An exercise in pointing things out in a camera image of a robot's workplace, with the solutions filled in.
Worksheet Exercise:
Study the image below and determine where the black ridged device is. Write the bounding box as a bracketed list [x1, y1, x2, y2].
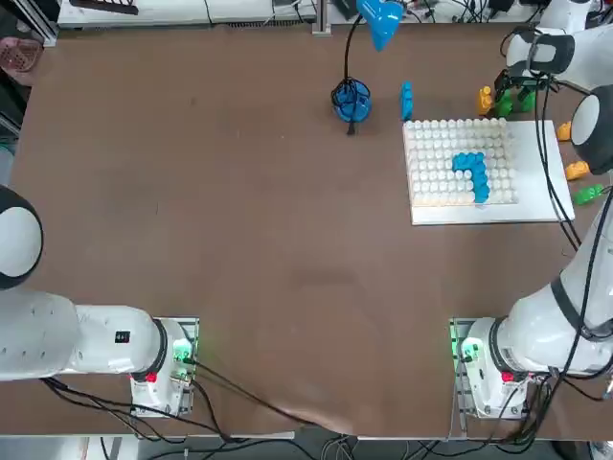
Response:
[69, 0, 140, 15]

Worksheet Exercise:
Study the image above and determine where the blue three-stud block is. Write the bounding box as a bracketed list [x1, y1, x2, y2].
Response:
[472, 165, 491, 203]
[451, 151, 486, 173]
[399, 80, 415, 121]

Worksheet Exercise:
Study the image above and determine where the black left arm base cable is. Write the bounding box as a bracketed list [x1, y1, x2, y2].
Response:
[191, 358, 336, 435]

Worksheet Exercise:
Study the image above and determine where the green three-stud block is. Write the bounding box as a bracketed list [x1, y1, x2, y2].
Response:
[574, 184, 605, 207]

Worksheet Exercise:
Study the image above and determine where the white side table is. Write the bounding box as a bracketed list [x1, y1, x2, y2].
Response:
[57, 0, 317, 26]

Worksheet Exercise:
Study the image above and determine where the aluminium frame post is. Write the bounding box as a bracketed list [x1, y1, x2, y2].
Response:
[311, 0, 331, 35]

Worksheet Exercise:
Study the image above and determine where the black floor cable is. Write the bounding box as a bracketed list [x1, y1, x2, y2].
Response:
[40, 377, 231, 442]

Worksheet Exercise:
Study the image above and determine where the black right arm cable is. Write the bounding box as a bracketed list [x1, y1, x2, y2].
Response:
[500, 26, 613, 399]

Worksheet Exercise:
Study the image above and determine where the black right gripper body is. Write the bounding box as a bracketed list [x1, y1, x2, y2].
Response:
[497, 68, 540, 90]

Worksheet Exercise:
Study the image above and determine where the white studded baseplate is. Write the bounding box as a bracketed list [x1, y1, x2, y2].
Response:
[401, 117, 521, 208]

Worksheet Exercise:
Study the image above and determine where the blue desk lamp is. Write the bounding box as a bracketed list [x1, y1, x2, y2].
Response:
[331, 0, 404, 127]

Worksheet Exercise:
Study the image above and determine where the black lamp cord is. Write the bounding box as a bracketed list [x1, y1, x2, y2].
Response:
[331, 76, 373, 138]

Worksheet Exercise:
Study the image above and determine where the white flat board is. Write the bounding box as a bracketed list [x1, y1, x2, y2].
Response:
[401, 119, 576, 226]

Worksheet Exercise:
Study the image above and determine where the pink plastic basket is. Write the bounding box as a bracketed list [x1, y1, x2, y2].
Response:
[0, 31, 47, 78]

